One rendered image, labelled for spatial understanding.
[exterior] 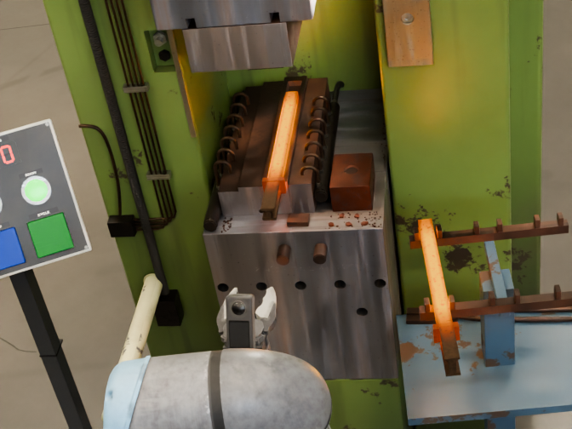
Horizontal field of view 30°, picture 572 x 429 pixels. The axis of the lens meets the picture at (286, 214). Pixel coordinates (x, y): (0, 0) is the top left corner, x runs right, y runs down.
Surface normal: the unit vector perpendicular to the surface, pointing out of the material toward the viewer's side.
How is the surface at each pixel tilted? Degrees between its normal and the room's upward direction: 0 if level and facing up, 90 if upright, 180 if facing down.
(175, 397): 35
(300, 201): 90
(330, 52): 90
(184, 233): 90
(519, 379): 0
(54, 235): 60
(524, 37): 90
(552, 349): 0
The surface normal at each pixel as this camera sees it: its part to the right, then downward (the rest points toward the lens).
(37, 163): 0.20, 0.08
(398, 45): -0.11, 0.62
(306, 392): 0.73, -0.25
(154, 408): -0.09, -0.12
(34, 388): -0.14, -0.78
